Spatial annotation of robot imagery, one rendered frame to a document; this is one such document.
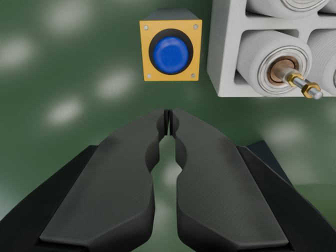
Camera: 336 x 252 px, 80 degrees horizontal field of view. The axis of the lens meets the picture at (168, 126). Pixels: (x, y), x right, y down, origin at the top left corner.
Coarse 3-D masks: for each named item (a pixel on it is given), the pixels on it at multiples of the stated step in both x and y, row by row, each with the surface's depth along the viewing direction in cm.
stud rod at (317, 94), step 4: (296, 80) 27; (300, 80) 26; (296, 84) 27; (300, 84) 26; (304, 84) 26; (300, 88) 26; (312, 88) 24; (308, 92) 25; (312, 92) 24; (316, 92) 23; (320, 92) 23; (312, 96) 24; (316, 96) 23; (320, 96) 23
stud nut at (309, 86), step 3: (306, 84) 25; (309, 84) 24; (312, 84) 24; (315, 84) 24; (303, 87) 25; (306, 87) 24; (309, 87) 24; (312, 87) 24; (315, 87) 24; (318, 87) 24; (303, 90) 25; (306, 90) 24; (303, 93) 25; (306, 93) 25; (306, 96) 25; (309, 96) 25
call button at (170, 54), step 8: (160, 40) 22; (168, 40) 22; (176, 40) 22; (160, 48) 23; (168, 48) 22; (176, 48) 22; (184, 48) 22; (160, 56) 23; (168, 56) 23; (176, 56) 23; (184, 56) 23; (160, 64) 24; (168, 64) 23; (176, 64) 23; (184, 64) 24; (168, 72) 24
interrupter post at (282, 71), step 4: (280, 64) 31; (284, 64) 30; (276, 68) 31; (280, 68) 30; (284, 68) 30; (288, 68) 29; (292, 68) 29; (276, 72) 31; (280, 72) 30; (284, 72) 29; (288, 72) 29; (292, 72) 29; (276, 76) 32; (280, 76) 30; (284, 76) 29; (284, 80) 29
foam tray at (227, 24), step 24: (216, 0) 43; (240, 0) 33; (216, 24) 43; (240, 24) 34; (264, 24) 34; (288, 24) 34; (312, 24) 34; (216, 48) 43; (216, 72) 43; (240, 96) 42
